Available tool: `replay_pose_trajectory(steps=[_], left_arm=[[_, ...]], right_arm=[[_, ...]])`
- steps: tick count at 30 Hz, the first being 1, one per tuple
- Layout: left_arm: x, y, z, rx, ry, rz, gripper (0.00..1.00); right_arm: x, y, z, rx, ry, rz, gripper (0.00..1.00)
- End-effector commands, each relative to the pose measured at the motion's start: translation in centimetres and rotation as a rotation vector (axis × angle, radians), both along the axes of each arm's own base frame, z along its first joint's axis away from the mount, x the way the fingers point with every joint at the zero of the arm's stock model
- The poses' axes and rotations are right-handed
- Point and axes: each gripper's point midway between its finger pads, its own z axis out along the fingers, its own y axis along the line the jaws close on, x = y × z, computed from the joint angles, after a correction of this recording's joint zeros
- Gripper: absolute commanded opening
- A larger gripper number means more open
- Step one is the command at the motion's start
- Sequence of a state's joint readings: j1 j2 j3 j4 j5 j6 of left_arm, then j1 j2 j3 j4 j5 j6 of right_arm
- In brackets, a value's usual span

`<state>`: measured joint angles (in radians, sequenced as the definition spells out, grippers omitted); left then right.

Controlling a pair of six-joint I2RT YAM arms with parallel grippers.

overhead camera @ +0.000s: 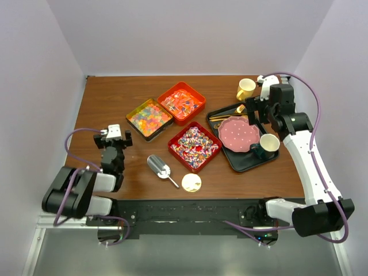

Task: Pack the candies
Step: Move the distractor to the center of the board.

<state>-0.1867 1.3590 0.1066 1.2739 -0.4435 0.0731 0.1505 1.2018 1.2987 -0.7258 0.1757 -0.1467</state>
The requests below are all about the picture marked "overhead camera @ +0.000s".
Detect metal scoop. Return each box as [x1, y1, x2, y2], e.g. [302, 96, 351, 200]
[147, 155, 179, 189]

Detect black gummy candy tin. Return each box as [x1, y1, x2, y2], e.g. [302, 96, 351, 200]
[125, 98, 174, 142]

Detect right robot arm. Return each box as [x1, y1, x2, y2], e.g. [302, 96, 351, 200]
[246, 83, 355, 237]

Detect gold round lid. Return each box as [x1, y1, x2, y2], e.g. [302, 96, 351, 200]
[181, 173, 202, 193]

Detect dark green cup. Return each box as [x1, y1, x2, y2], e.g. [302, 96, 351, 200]
[250, 133, 281, 160]

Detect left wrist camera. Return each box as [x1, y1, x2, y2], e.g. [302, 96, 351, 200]
[101, 124, 122, 141]

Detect orange candy tin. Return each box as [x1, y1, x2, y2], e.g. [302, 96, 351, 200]
[157, 82, 206, 126]

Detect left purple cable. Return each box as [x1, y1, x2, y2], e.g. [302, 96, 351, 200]
[53, 128, 131, 246]

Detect gold chopsticks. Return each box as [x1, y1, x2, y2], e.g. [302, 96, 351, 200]
[209, 113, 247, 121]

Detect black tray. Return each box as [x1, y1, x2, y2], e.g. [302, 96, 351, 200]
[206, 102, 279, 173]

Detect pink dotted plate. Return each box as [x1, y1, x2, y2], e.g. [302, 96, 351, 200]
[218, 116, 260, 152]

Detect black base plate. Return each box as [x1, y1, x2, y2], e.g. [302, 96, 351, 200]
[86, 199, 287, 239]

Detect red lollipop tin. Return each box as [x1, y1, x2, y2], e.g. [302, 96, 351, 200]
[167, 121, 222, 174]

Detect yellow mug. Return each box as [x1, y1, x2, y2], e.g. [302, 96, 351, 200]
[236, 78, 256, 101]

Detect gold fork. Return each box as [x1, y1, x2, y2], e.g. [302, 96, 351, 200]
[235, 105, 246, 114]

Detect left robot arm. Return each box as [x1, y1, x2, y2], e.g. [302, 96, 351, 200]
[41, 124, 133, 225]

